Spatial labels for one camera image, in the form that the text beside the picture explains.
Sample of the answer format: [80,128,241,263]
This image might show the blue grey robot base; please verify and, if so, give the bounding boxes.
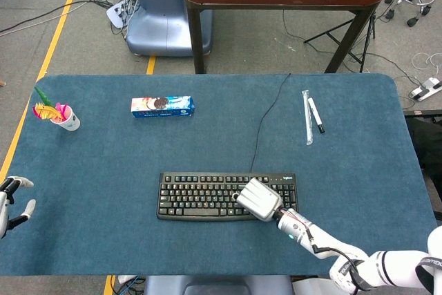
[124,0,214,57]

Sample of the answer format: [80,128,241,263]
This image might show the black computer keyboard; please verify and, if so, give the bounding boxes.
[156,171,300,222]

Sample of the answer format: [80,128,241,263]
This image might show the white power strip with plugs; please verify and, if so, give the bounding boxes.
[106,0,139,30]

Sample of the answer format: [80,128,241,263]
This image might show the wrapped drinking straw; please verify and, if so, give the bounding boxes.
[300,89,314,146]

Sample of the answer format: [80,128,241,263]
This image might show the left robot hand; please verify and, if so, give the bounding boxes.
[0,175,37,240]

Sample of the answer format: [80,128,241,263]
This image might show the grey robot torso base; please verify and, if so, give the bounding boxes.
[143,275,294,295]

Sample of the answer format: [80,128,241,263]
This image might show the black keyboard cable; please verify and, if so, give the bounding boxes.
[249,73,292,173]

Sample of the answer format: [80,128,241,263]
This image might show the black tripod stand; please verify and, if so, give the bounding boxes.
[303,13,377,73]

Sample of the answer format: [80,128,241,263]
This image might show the blue table mat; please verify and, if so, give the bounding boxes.
[0,73,438,277]

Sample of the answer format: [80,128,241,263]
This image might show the white paper cup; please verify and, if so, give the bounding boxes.
[50,104,81,133]

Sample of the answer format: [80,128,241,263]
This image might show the blue cookie box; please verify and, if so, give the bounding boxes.
[130,95,196,119]

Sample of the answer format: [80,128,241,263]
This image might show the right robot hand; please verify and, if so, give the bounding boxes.
[231,177,285,222]

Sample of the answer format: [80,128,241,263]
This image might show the white marker with black cap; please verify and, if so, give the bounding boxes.
[307,97,326,134]

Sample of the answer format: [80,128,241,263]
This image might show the colourful paper flowers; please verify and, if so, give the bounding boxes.
[32,86,70,124]

